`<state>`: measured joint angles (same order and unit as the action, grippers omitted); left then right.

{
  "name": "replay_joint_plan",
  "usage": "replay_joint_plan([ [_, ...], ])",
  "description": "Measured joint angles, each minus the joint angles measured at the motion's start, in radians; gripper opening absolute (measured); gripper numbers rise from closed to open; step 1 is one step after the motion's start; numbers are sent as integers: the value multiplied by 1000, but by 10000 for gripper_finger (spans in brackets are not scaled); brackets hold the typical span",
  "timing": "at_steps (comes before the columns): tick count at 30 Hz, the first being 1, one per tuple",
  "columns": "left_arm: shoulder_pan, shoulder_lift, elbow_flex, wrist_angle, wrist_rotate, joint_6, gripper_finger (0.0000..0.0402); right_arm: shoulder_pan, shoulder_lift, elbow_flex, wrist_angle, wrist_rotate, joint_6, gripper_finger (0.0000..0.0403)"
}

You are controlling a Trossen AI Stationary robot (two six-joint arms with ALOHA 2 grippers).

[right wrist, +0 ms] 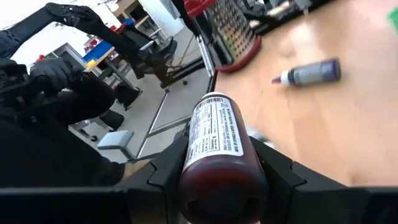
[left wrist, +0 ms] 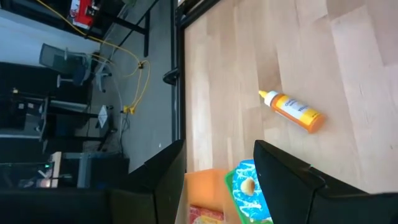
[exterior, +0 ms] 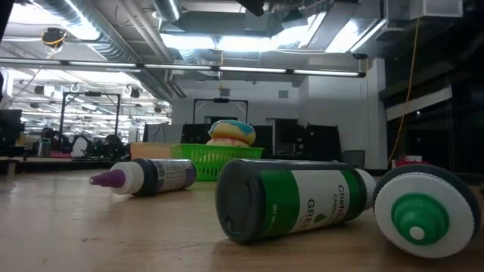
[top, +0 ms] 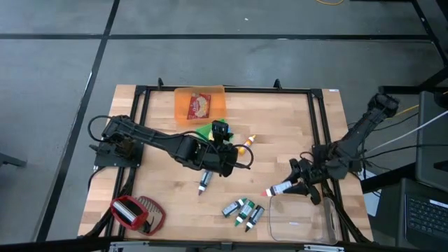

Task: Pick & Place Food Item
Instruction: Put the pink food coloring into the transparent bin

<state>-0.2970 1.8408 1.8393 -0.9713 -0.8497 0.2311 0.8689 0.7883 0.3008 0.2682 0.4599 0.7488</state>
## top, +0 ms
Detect green toy object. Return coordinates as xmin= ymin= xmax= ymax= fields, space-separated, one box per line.
xmin=195 ymin=118 xmax=232 ymax=144

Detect dark green food colouring bottle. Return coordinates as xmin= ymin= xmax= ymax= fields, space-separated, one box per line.
xmin=221 ymin=197 xmax=248 ymax=218

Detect red popcorn packet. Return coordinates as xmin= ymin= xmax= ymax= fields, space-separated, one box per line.
xmin=186 ymin=92 xmax=212 ymax=121

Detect purple food colouring bottle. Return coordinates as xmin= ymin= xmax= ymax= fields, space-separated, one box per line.
xmin=197 ymin=169 xmax=214 ymax=196

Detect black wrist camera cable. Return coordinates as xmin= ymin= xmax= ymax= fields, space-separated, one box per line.
xmin=229 ymin=143 xmax=255 ymax=172

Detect red box with silver roller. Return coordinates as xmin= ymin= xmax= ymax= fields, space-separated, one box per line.
xmin=110 ymin=195 xmax=150 ymax=232

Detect black diagonal desk bar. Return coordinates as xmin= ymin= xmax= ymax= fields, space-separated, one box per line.
xmin=360 ymin=162 xmax=418 ymax=195

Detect green-tipped food colouring bottle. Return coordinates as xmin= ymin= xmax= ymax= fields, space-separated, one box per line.
xmin=234 ymin=199 xmax=256 ymax=227

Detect dark grey laptop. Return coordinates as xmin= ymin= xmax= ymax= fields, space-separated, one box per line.
xmin=397 ymin=177 xmax=448 ymax=252

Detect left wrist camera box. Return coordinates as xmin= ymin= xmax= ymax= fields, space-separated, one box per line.
xmin=211 ymin=120 xmax=231 ymax=144

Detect dark grey panel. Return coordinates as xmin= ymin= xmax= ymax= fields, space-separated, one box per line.
xmin=415 ymin=90 xmax=448 ymax=193

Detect black desk stand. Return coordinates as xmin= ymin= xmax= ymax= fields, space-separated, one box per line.
xmin=378 ymin=0 xmax=448 ymax=95

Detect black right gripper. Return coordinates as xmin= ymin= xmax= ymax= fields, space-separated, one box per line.
xmin=289 ymin=157 xmax=347 ymax=207

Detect white paper sheet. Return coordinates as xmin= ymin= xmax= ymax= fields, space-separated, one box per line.
xmin=362 ymin=178 xmax=382 ymax=218

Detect black floor stand leg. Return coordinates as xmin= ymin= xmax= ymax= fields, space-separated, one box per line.
xmin=0 ymin=141 xmax=28 ymax=169

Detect black table frame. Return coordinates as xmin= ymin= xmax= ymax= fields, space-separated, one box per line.
xmin=89 ymin=78 xmax=374 ymax=244

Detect pink food colouring bottle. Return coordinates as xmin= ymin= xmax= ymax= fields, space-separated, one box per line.
xmin=261 ymin=180 xmax=309 ymax=197

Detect orange translucent plastic bin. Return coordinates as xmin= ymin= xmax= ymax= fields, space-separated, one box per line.
xmin=174 ymin=85 xmax=228 ymax=127

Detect white cable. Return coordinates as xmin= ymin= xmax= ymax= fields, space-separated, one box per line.
xmin=365 ymin=118 xmax=448 ymax=154

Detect clear plastic container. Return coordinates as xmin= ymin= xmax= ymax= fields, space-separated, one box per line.
xmin=267 ymin=193 xmax=341 ymax=245

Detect orange food colouring bottle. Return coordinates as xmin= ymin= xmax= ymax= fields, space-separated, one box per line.
xmin=237 ymin=134 xmax=257 ymax=156

